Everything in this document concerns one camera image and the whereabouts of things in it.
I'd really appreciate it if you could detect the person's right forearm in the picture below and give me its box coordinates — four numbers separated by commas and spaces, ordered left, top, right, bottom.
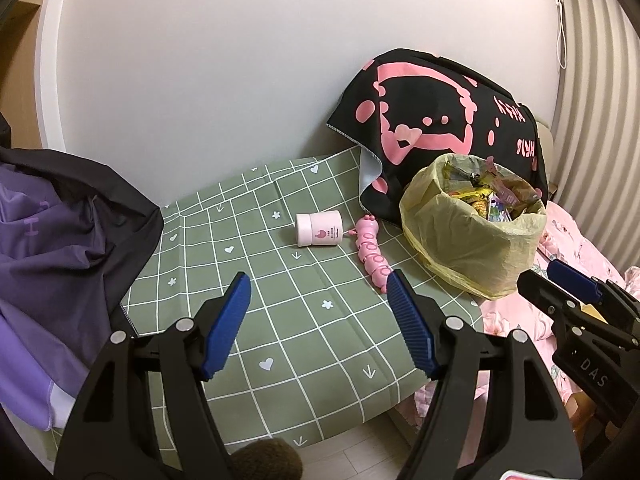
567, 392, 608, 441

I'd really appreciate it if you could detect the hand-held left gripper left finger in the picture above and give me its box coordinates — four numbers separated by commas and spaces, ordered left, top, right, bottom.
55, 271, 252, 480

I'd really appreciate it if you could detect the pink caterpillar toy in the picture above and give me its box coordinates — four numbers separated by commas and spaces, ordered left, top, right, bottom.
342, 214, 393, 295

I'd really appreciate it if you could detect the black pink printed blanket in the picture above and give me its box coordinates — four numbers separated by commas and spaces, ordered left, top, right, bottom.
326, 49, 549, 218

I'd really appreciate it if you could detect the green checked bed sheet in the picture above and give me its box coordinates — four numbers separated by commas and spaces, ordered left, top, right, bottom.
47, 149, 483, 461

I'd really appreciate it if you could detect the purple and black jacket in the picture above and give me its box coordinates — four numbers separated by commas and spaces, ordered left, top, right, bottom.
0, 110, 165, 433

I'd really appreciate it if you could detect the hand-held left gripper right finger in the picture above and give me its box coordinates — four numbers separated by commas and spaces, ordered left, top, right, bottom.
387, 269, 573, 480

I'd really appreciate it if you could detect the beige headboard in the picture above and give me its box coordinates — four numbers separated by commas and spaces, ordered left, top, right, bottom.
536, 116, 557, 196

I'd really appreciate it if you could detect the white air conditioner cord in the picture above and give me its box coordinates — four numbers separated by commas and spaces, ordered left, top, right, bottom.
555, 0, 568, 68

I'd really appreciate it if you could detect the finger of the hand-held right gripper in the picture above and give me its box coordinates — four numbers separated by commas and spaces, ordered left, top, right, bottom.
546, 259, 640, 331
516, 270, 582, 319

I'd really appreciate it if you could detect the striped grey curtain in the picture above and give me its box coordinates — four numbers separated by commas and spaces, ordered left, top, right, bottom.
552, 0, 640, 271

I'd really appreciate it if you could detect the pink cream jar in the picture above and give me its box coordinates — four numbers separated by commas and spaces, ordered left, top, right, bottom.
295, 211, 344, 248

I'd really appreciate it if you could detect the wooden shelf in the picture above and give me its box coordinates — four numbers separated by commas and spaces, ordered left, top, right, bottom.
0, 0, 53, 151

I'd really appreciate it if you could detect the bin with yellow bag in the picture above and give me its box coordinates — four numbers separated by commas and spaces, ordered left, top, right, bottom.
399, 152, 547, 301

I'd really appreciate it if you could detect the brown fuzzy slipper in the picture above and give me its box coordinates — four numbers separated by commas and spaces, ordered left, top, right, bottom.
227, 437, 304, 480

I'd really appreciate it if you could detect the pink floral bedding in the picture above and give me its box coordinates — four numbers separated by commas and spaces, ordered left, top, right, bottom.
395, 200, 640, 466

